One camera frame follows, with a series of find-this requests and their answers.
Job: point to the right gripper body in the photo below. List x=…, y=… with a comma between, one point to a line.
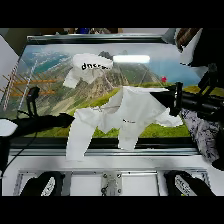
x=168, y=98

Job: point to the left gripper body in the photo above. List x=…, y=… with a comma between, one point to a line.
x=63, y=120

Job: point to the white long-sleeved shirt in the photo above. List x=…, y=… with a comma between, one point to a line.
x=133, y=110

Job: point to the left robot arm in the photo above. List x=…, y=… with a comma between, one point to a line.
x=30, y=124

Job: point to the white and blue patterned garment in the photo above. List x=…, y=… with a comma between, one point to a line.
x=201, y=133

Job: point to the white garment with black lettering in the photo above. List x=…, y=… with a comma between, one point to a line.
x=88, y=66

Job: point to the brown striped garment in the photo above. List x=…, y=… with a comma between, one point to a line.
x=186, y=36

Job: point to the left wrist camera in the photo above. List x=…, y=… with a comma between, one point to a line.
x=33, y=96

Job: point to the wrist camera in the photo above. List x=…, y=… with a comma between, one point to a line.
x=210, y=78
x=33, y=96

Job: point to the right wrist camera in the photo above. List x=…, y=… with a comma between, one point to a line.
x=210, y=78

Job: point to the silver frame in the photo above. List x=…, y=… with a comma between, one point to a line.
x=110, y=160

